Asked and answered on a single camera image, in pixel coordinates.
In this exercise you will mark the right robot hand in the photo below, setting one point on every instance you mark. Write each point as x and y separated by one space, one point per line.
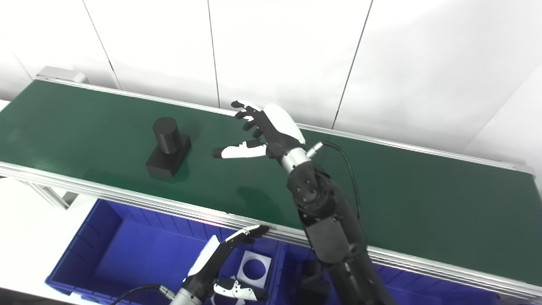
277 131

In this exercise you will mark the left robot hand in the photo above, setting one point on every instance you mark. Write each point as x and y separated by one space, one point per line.
207 271

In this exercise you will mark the black cylinder-on-block part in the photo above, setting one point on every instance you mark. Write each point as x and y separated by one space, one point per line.
167 156
313 288

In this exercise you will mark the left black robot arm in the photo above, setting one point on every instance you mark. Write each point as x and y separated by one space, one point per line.
184 298

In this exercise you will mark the blue plastic bin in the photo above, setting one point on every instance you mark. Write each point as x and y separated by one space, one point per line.
127 254
423 294

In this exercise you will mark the green conveyor belt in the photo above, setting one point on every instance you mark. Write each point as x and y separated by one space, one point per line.
106 123
139 198

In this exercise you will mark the aluminium conveyor leg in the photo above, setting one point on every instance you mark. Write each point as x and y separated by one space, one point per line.
48 195

